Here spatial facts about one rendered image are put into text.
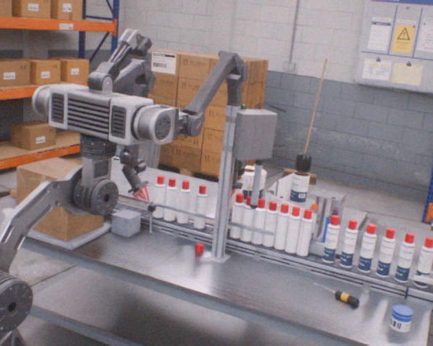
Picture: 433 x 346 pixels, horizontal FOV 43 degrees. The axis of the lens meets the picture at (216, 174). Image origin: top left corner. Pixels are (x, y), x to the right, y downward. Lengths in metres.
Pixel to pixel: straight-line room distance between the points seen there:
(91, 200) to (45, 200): 0.16
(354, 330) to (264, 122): 0.86
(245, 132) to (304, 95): 4.87
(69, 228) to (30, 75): 4.13
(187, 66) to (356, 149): 2.31
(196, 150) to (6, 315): 4.41
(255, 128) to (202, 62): 3.76
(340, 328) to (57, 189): 1.13
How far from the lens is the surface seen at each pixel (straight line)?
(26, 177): 2.52
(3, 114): 7.13
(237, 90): 2.34
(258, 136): 2.24
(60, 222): 2.43
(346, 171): 6.98
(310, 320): 2.05
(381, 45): 6.60
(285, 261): 2.40
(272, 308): 2.08
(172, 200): 2.58
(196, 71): 5.97
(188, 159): 6.15
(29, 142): 6.44
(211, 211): 2.80
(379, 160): 6.84
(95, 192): 2.07
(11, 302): 1.91
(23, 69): 6.24
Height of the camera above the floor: 1.84
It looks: 16 degrees down
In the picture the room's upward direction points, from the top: 6 degrees clockwise
